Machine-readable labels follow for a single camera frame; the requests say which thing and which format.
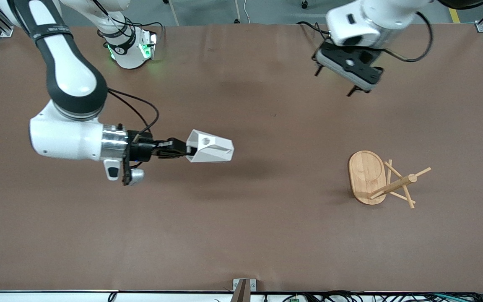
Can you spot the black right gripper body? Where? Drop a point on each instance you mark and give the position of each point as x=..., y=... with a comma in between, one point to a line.
x=141, y=150

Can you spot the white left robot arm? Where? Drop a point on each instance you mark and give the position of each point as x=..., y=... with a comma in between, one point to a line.
x=363, y=21

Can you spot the wooden cup rack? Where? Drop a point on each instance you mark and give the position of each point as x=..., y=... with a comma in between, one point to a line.
x=366, y=176

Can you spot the white faceted cup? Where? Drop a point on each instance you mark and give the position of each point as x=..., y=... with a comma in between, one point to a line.
x=210, y=147

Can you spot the brown table cover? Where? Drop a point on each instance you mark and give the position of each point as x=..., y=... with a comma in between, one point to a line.
x=233, y=218

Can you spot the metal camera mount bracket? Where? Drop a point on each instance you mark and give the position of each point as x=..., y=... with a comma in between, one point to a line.
x=244, y=286

